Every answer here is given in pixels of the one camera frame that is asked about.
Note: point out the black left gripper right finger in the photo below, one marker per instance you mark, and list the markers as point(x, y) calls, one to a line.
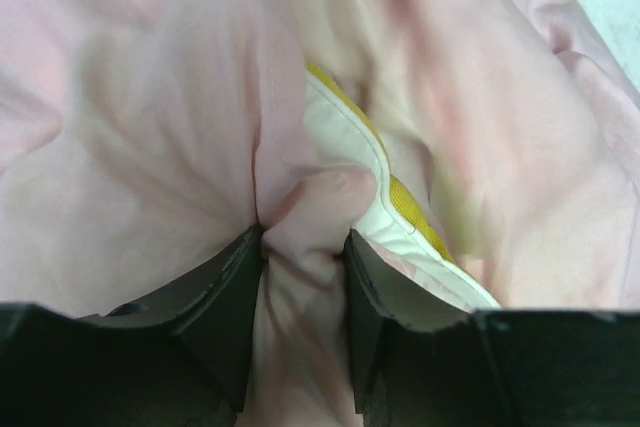
point(416, 360)

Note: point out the pink pillowcase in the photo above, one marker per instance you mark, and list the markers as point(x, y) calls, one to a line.
point(137, 136)

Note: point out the white pillow yellow trim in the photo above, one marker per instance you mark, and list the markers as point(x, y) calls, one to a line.
point(394, 225)

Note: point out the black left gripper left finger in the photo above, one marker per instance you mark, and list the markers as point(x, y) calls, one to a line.
point(179, 356)

